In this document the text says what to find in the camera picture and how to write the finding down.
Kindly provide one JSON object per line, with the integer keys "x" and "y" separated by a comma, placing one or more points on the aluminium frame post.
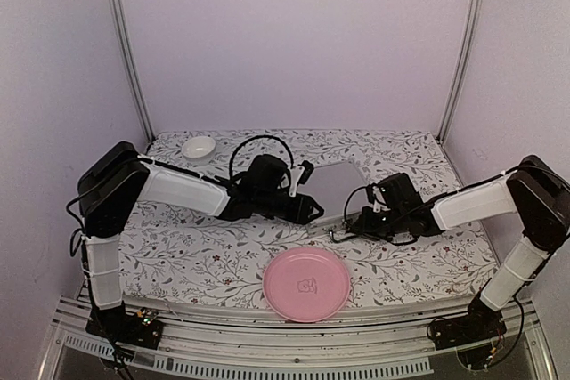
{"x": 140, "y": 106}
{"x": 460, "y": 71}

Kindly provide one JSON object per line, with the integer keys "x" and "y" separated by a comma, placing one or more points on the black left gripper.
{"x": 305, "y": 209}

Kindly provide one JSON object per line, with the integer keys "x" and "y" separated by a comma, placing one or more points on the white ceramic bowl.
{"x": 199, "y": 149}

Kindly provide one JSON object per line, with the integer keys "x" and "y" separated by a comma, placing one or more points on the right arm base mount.
{"x": 469, "y": 328}

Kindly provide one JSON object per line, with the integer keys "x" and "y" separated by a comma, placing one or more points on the pink plastic plate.
{"x": 306, "y": 284}

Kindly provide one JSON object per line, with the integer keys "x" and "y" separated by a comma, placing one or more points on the left aluminium frame post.
{"x": 140, "y": 106}

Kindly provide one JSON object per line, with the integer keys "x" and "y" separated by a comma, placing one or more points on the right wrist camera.
{"x": 373, "y": 198}

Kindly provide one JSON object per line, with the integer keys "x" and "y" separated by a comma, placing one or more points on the aluminium poker chip case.
{"x": 339, "y": 189}

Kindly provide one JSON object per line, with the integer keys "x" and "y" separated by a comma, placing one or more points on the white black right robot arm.
{"x": 530, "y": 195}

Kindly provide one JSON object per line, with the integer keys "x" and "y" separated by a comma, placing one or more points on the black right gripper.
{"x": 364, "y": 226}

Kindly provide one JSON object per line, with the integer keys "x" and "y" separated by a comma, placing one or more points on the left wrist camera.
{"x": 299, "y": 175}

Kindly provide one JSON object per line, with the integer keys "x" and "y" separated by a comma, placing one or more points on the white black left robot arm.
{"x": 122, "y": 178}

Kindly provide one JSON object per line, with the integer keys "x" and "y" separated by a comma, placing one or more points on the right aluminium frame post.
{"x": 460, "y": 71}

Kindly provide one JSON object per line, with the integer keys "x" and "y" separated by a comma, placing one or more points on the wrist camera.
{"x": 373, "y": 198}
{"x": 299, "y": 175}

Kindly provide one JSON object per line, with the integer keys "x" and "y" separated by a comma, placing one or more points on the front aluminium rail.
{"x": 208, "y": 342}

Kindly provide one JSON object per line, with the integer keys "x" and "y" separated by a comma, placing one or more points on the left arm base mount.
{"x": 142, "y": 329}

